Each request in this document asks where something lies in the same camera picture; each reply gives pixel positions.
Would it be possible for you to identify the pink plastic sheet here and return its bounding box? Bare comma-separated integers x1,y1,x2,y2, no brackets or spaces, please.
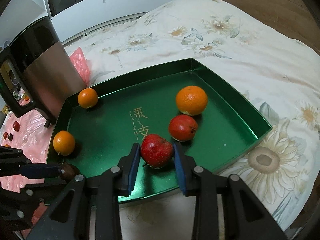
0,47,91,228

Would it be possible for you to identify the green tray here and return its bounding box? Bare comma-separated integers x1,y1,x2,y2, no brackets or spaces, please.
46,58,273,204

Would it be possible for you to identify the black and copper electric kettle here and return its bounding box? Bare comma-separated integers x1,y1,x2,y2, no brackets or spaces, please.
0,16,87,128

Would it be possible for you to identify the wooden headboard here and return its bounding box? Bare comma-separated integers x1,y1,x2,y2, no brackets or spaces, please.
189,0,320,55

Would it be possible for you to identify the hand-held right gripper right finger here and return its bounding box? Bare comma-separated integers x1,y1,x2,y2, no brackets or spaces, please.
173,142,288,240

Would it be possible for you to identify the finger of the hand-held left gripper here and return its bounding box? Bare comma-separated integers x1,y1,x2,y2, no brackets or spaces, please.
0,145,64,180
0,180,72,232

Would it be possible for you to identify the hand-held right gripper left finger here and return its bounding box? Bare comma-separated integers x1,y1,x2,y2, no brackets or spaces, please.
26,142,140,240

